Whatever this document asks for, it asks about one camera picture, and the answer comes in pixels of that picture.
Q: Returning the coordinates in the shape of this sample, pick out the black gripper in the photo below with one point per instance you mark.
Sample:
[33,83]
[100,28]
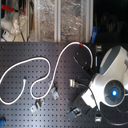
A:
[83,58]

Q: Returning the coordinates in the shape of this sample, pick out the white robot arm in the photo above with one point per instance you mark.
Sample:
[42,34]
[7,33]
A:
[110,84]

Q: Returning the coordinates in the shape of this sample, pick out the small metal fixture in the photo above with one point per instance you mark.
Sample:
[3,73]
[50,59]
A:
[98,49]

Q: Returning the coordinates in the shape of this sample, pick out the clear plastic storage bins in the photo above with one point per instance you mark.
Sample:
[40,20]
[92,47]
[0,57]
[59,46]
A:
[62,21]

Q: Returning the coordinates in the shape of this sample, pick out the blue object at edge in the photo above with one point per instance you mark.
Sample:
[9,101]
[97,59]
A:
[2,121]

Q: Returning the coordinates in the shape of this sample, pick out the blue vertical handle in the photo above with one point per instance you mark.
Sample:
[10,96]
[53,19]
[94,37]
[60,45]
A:
[94,34]

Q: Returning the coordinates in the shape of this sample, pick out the middle metal cable clip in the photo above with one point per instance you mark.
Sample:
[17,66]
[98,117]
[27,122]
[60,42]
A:
[54,93]

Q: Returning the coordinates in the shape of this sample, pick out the black metal bracket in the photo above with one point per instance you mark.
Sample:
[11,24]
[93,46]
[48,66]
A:
[74,113]

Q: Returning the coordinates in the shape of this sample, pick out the left metal cable clip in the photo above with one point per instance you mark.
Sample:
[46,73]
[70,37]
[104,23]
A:
[37,105]

